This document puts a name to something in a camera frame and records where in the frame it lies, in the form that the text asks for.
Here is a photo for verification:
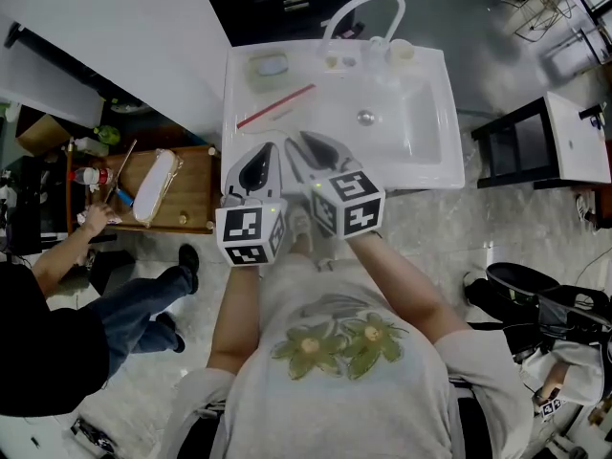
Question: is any blue-handled metal wiper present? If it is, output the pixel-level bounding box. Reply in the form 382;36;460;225
105;139;139;206

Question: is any person's left shoe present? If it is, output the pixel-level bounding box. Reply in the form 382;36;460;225
286;207;315;253

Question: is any white sink basin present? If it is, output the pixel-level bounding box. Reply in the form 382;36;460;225
220;39;466;193

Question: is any red-label plastic bottle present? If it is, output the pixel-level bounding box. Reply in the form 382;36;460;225
66;165;116;186

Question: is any red toothbrush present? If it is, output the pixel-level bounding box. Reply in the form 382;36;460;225
236;82;317;131

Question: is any person's white floral shirt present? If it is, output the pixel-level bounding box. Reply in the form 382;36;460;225
160;251;535;459

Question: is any small black faucet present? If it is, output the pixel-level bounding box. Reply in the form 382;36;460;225
577;104;606;129

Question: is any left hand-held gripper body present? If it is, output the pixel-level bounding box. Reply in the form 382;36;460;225
214;192;288;268

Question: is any black oval seat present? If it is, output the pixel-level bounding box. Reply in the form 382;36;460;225
485;261;560;305

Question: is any black desk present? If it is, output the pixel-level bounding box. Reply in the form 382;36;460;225
0;155;73;252

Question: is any person's left forearm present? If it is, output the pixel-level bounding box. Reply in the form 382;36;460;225
205;263;264;373

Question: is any gold wire chair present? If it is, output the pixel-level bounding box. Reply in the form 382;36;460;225
501;0;575;42

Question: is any white plastic bottle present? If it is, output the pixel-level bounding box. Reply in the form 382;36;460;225
71;136;111;159

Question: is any white cup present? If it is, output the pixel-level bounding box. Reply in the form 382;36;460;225
389;38;416;64

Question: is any wooden cart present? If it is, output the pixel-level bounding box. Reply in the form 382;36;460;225
66;143;221;236

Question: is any person's right forearm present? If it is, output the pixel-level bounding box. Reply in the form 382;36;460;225
351;229;472;348

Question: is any black bag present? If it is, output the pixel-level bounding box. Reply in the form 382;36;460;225
463;270;551;358

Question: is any black-framed white sink table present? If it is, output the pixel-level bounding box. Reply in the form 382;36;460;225
470;91;612;190

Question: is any small black box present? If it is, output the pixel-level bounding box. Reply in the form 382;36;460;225
88;249;136;295

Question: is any green leafy object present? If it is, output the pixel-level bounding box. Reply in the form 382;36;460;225
93;124;121;146

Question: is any cardboard box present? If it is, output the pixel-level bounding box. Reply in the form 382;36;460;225
13;112;73;158

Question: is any large black machine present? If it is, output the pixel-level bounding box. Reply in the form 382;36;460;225
193;0;360;47

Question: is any soap dish with soap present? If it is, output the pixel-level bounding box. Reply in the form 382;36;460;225
246;51;291;93

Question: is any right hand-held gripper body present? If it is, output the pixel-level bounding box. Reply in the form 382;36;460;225
308;169;386;241

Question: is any white plastic-wrapped pad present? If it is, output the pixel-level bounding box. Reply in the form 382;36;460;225
132;148;186;224

